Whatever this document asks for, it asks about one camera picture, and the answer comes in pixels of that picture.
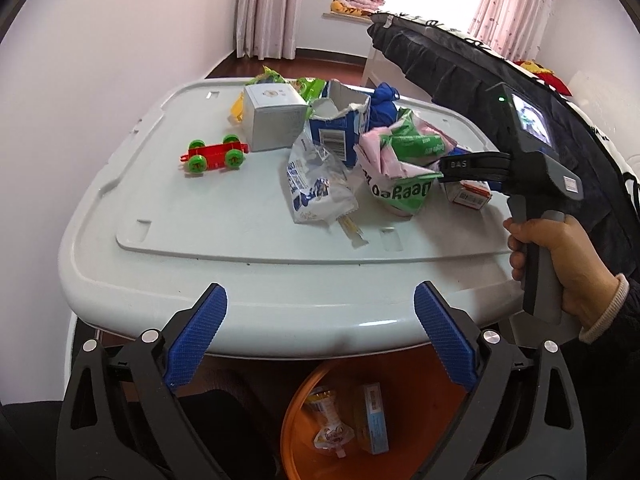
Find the white bed frame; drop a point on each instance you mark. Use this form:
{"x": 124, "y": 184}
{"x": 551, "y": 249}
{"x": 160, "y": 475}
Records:
{"x": 379, "y": 69}

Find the person's right hand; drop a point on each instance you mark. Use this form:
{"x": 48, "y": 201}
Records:
{"x": 589, "y": 287}

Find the pink green crumpled paper bag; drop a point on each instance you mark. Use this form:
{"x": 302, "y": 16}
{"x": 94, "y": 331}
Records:
{"x": 397, "y": 160}

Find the blue cloth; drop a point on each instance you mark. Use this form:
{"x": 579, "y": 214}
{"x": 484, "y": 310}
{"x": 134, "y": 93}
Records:
{"x": 383, "y": 110}

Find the small white orange box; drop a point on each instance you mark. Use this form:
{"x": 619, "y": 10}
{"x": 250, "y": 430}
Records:
{"x": 470, "y": 194}

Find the yellow plastic piece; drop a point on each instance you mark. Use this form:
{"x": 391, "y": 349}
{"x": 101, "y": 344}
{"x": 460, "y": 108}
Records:
{"x": 237, "y": 108}

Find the blue box in bin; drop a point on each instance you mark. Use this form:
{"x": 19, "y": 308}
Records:
{"x": 370, "y": 419}

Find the white grey cardboard box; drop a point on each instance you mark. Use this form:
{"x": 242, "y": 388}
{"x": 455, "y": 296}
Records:
{"x": 274, "y": 116}

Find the orange trash bin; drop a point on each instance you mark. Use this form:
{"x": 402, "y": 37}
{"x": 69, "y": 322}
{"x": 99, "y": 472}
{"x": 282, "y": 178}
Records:
{"x": 418, "y": 401}

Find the yellow item on windowsill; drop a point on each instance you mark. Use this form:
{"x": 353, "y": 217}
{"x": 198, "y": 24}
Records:
{"x": 341, "y": 8}

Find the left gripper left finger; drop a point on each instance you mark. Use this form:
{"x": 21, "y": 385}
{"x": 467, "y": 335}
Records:
{"x": 121, "y": 419}

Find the right pink curtain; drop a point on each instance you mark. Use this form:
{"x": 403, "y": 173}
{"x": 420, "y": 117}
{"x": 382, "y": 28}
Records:
{"x": 512, "y": 28}

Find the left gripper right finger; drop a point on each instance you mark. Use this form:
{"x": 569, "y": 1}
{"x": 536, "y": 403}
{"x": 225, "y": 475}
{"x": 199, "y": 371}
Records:
{"x": 520, "y": 416}

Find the red green toy car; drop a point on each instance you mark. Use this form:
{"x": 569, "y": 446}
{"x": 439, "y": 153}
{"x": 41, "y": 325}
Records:
{"x": 200, "y": 157}

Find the left pink curtain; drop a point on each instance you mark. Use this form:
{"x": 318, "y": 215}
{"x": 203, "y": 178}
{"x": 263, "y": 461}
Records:
{"x": 266, "y": 28}

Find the clear plastic wrapper bag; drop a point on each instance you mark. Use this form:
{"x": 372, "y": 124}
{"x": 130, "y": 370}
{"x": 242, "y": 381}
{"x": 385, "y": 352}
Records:
{"x": 317, "y": 180}

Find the torn blue white carton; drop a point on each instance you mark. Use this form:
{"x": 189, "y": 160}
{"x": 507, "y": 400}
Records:
{"x": 338, "y": 119}

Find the red yellow plush toy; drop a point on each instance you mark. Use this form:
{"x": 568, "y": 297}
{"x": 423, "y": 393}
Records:
{"x": 546, "y": 75}

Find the pink curtain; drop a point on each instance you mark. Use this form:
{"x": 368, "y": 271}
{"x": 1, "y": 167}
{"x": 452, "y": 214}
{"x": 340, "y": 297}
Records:
{"x": 512, "y": 28}
{"x": 266, "y": 28}

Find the green snack packet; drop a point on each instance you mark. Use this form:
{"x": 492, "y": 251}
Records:
{"x": 308, "y": 88}

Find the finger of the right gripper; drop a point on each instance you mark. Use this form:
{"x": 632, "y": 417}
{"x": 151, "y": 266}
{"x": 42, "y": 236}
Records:
{"x": 484, "y": 166}

